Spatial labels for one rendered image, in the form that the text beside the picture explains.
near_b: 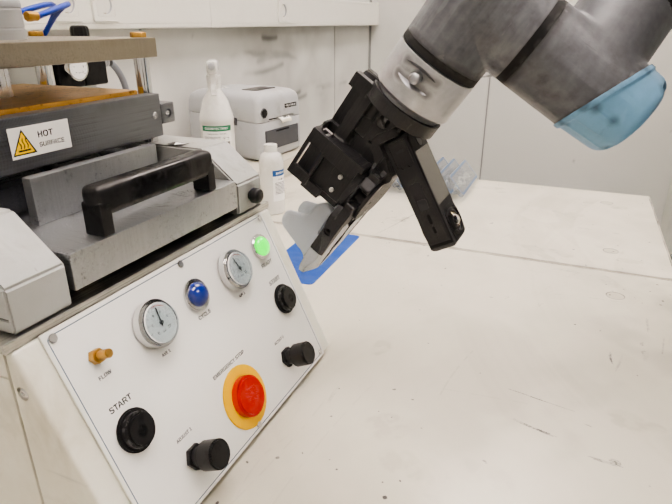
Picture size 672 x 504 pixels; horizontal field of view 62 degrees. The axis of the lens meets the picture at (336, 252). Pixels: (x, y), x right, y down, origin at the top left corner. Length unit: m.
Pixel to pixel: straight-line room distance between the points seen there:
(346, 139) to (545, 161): 2.37
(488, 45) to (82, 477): 0.43
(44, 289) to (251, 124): 1.06
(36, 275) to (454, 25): 0.35
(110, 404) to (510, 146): 2.55
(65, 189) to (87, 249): 0.09
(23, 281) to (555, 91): 0.41
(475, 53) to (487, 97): 2.36
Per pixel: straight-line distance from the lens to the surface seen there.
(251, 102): 1.44
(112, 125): 0.60
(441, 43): 0.47
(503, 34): 0.47
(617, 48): 0.49
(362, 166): 0.51
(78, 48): 0.59
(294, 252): 0.99
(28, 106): 0.56
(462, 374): 0.67
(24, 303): 0.43
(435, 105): 0.49
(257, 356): 0.59
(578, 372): 0.72
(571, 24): 0.48
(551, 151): 2.85
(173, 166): 0.52
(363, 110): 0.52
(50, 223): 0.52
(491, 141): 2.86
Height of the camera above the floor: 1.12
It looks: 22 degrees down
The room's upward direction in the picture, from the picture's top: straight up
